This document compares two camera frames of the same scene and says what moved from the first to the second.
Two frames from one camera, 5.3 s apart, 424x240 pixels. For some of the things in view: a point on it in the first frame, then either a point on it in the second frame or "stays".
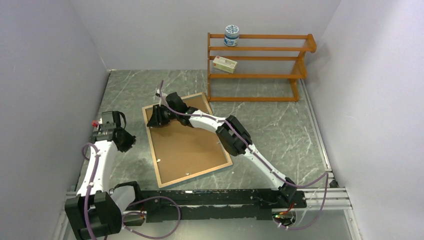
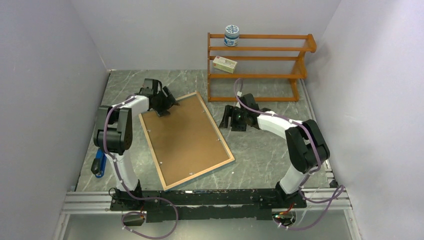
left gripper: x=130 y=140 to x=169 y=102
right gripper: x=156 y=120 to x=230 y=111
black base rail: x=166 y=206 stays
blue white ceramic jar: x=231 y=35 stays
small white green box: x=224 y=64 stays
